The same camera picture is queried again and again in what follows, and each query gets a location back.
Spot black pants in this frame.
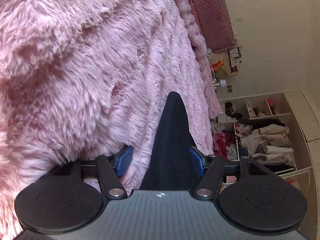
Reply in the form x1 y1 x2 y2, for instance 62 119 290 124
139 92 200 191

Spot pile of folded clothes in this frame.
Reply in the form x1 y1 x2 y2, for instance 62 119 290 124
235 119 294 166

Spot cream open wardrobe shelf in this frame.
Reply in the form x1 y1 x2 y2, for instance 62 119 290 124
212 90 319 239

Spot fluffy pink blanket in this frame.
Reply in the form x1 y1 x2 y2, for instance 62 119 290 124
1 0 213 239

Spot red snack bag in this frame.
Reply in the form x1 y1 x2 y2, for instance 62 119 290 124
212 60 224 72

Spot pink knitted blanket edge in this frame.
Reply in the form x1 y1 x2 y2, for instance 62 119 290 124
174 0 222 119

